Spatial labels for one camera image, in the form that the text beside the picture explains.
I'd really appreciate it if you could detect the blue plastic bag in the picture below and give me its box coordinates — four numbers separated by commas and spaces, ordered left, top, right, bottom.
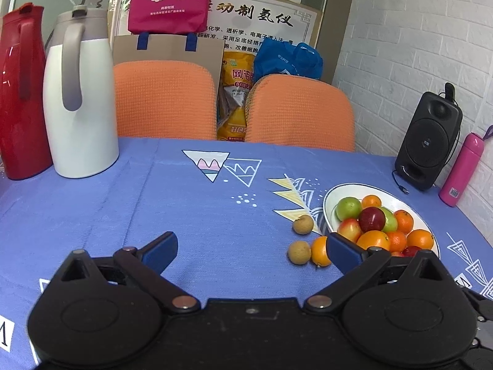
254, 42, 324, 81

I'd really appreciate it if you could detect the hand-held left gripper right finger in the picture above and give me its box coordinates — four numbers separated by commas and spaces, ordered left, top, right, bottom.
304, 233, 449, 315

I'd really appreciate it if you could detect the brown longan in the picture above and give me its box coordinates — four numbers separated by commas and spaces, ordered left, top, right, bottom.
292, 215, 312, 235
287, 240, 312, 265

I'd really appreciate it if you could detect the magenta fabric bag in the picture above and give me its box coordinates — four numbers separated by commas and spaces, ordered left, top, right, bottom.
127, 0, 214, 35

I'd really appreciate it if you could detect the blue printed tablecloth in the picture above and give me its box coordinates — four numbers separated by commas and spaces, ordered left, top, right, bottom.
0, 136, 493, 367

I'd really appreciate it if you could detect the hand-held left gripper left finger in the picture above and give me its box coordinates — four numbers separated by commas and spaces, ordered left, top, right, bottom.
54, 231, 201, 315

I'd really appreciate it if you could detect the brown paper bag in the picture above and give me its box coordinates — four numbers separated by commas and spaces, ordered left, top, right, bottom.
112, 33, 225, 81

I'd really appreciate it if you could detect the white thermos jug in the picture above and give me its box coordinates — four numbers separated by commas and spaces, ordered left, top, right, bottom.
43, 5, 120, 179

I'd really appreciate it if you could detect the red yellow plum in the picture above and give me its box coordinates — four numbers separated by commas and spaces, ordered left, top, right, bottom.
337, 218, 363, 243

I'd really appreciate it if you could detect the yellow food packet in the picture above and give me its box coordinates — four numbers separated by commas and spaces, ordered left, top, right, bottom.
217, 51, 257, 142

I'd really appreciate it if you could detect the white plate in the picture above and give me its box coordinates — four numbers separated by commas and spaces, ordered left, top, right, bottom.
323, 183, 441, 263

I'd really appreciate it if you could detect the pink bottle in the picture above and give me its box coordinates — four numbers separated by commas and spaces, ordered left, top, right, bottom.
439, 124, 493, 208

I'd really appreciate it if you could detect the orange chair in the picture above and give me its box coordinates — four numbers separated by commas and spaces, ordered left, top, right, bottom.
244, 74, 356, 153
113, 62, 217, 140

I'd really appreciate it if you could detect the wall poster with calligraphy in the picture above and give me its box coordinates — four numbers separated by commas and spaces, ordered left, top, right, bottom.
112, 0, 322, 52

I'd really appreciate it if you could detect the green jujube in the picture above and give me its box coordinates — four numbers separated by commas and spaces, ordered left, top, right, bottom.
335, 196, 363, 222
381, 208, 398, 234

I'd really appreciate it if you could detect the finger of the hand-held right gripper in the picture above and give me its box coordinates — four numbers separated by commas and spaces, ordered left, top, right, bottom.
456, 281, 493, 313

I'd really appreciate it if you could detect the black speaker cable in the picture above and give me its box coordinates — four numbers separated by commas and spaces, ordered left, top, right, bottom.
393, 170, 409, 195

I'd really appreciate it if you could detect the red thermos jug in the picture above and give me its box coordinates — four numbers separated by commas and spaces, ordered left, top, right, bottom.
0, 3, 53, 180

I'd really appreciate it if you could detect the black speaker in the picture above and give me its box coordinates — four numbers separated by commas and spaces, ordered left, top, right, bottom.
395, 91, 463, 192

